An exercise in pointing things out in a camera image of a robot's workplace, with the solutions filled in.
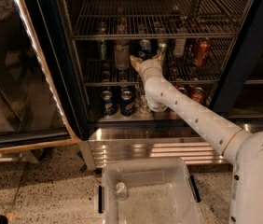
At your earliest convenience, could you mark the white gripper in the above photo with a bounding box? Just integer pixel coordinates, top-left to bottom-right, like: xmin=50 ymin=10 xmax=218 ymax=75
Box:
xmin=130 ymin=50 xmax=163 ymax=82

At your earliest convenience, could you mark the blue pepsi can shelf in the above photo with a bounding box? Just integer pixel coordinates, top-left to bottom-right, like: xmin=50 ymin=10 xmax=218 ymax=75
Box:
xmin=137 ymin=39 xmax=152 ymax=60

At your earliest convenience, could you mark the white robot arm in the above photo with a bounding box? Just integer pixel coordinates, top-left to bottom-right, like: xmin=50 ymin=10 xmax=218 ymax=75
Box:
xmin=130 ymin=53 xmax=263 ymax=224

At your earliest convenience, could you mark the green sprite can middle shelf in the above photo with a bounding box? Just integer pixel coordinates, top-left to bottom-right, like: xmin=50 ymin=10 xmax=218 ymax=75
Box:
xmin=157 ymin=39 xmax=168 ymax=64

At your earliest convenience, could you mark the white can middle shelf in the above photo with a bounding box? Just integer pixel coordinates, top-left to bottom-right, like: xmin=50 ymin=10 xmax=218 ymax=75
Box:
xmin=173 ymin=38 xmax=187 ymax=58

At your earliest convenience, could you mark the blue pepsi can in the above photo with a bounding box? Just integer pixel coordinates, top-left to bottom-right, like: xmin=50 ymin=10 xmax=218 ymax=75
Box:
xmin=101 ymin=91 xmax=116 ymax=115
xmin=120 ymin=91 xmax=134 ymax=116

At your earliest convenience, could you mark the white green can bottom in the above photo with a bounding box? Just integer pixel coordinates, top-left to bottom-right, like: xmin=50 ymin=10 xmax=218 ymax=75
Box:
xmin=138 ymin=86 xmax=151 ymax=115

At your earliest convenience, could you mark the green can middle shelf left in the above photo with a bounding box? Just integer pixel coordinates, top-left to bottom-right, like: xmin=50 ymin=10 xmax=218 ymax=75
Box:
xmin=96 ymin=22 xmax=107 ymax=60

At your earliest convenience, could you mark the red coke can middle shelf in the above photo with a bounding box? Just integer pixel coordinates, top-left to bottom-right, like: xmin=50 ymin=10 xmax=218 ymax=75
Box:
xmin=193 ymin=37 xmax=212 ymax=66

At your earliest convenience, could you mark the orange can bottom right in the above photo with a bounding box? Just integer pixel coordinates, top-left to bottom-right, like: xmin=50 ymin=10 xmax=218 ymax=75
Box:
xmin=191 ymin=87 xmax=205 ymax=105

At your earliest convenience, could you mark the blue pepsi can bottom left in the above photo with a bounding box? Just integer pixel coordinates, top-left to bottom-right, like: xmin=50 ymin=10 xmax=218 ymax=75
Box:
xmin=101 ymin=91 xmax=116 ymax=115

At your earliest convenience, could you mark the stainless steel fridge base grille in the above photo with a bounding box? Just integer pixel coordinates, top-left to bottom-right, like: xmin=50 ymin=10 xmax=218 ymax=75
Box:
xmin=78 ymin=127 xmax=227 ymax=170

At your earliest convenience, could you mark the glass fridge door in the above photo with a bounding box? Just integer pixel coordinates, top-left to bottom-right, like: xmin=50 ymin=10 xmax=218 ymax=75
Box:
xmin=0 ymin=0 xmax=78 ymax=153

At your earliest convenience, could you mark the clear plastic water bottle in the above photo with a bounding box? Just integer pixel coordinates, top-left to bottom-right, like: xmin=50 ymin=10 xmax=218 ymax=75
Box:
xmin=114 ymin=24 xmax=130 ymax=70

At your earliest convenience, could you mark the clear plastic storage bin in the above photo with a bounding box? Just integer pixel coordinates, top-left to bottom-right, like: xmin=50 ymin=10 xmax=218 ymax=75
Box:
xmin=99 ymin=158 xmax=203 ymax=224

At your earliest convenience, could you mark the clear glass jar in bin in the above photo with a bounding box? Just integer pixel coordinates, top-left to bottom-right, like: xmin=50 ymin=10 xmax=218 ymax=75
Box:
xmin=115 ymin=182 xmax=128 ymax=201

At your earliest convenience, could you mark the middle wire shelf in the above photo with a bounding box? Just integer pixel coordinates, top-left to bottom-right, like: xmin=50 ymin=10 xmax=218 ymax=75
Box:
xmin=82 ymin=37 xmax=235 ymax=88

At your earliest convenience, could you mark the wire shelf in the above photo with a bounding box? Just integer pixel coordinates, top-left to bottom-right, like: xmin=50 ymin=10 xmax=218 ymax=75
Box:
xmin=72 ymin=0 xmax=253 ymax=40
xmin=82 ymin=37 xmax=235 ymax=88

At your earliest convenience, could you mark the upper wire shelf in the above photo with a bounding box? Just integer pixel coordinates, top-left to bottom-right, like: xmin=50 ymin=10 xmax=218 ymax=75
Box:
xmin=72 ymin=0 xmax=253 ymax=40

